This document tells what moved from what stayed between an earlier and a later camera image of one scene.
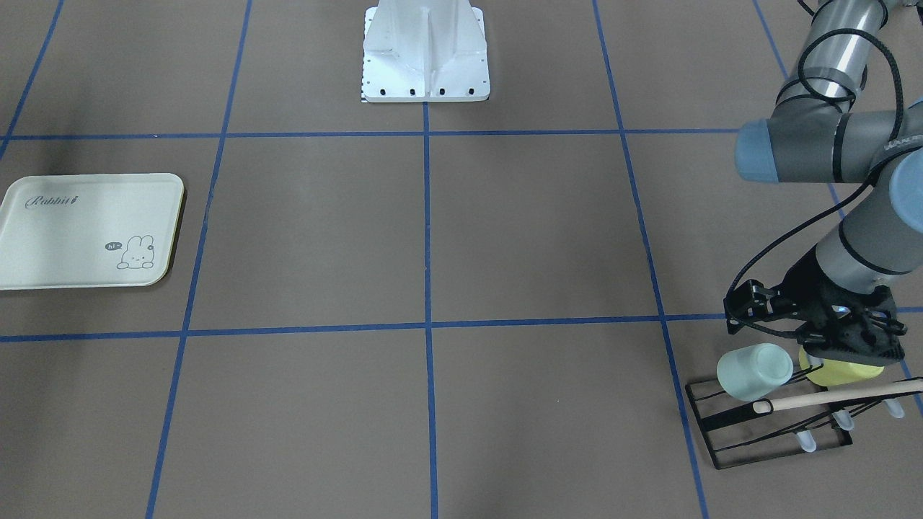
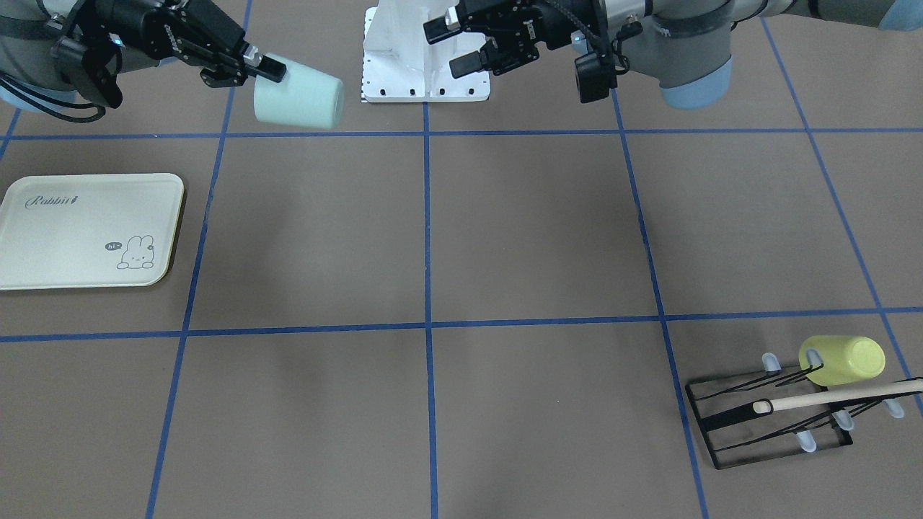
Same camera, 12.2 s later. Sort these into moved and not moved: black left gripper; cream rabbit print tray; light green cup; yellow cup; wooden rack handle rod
Moved: light green cup; black left gripper
Not moved: cream rabbit print tray; wooden rack handle rod; yellow cup
